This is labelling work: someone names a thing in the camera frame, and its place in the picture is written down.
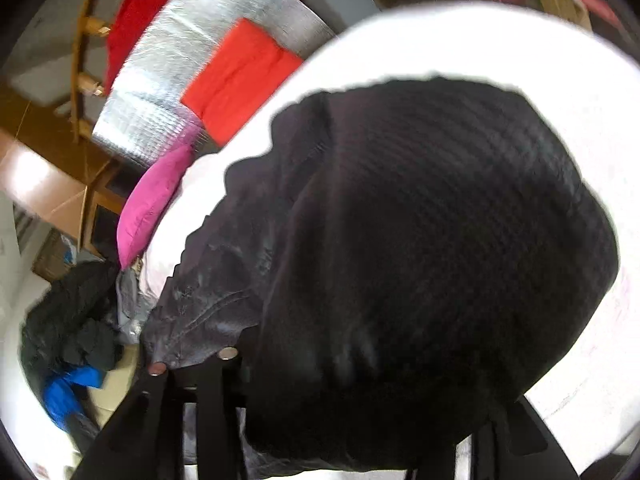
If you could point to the silver foil insulation board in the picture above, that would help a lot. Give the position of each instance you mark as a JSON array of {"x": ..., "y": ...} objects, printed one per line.
[{"x": 142, "y": 117}]

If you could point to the red pillow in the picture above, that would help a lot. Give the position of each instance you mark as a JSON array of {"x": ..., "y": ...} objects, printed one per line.
[{"x": 242, "y": 74}]

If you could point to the red blanket on railing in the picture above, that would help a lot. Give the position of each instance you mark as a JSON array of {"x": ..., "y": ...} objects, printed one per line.
[{"x": 132, "y": 18}]

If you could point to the magenta pillow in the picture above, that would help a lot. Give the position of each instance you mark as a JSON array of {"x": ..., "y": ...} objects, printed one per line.
[{"x": 148, "y": 201}]

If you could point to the grey garment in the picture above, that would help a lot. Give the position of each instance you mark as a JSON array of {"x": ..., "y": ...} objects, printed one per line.
[{"x": 133, "y": 306}]

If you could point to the black quilted jacket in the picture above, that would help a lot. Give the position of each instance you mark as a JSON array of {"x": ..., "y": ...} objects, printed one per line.
[{"x": 412, "y": 256}]

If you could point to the white embossed bed blanket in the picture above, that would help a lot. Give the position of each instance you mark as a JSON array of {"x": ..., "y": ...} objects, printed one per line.
[{"x": 588, "y": 92}]

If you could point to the wooden pillar cabinet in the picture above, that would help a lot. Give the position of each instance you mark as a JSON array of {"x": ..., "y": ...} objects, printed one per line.
[{"x": 61, "y": 180}]

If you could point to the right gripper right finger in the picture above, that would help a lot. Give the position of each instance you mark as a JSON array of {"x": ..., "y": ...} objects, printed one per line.
[{"x": 516, "y": 445}]

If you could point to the blue garment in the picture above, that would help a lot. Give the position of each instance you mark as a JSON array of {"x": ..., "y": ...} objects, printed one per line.
[{"x": 60, "y": 400}]

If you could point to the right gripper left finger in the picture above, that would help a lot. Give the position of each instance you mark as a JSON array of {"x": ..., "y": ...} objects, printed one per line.
[{"x": 143, "y": 439}]

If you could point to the black clothes pile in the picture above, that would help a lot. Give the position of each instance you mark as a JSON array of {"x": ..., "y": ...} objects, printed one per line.
[{"x": 69, "y": 326}]

